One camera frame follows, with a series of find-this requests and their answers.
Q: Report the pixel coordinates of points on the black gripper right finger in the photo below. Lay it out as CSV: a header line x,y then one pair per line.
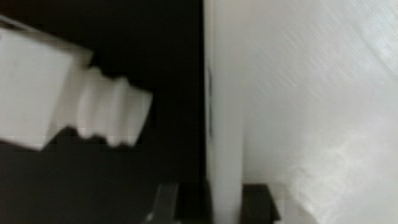
x,y
258,206

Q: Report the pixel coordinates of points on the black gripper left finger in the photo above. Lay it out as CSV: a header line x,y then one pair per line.
x,y
162,215

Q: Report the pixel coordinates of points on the white table leg with tag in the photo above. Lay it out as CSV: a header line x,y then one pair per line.
x,y
57,94

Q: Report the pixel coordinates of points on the white square tabletop panel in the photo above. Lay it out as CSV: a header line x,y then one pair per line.
x,y
302,107

